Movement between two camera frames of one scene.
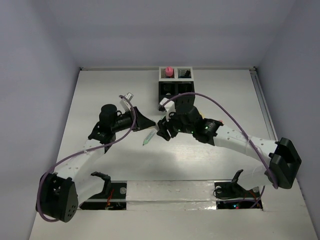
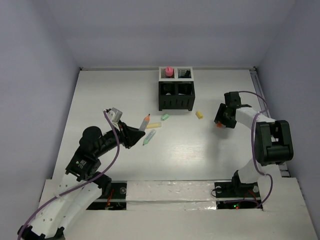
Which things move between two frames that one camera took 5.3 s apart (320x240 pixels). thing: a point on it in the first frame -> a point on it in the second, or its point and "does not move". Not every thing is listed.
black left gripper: [142, 122] -> [129, 135]
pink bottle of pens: [169, 71] does not move
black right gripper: [163, 130] -> [231, 124]
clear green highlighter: [149, 137] does not move
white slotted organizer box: [175, 74] does not move
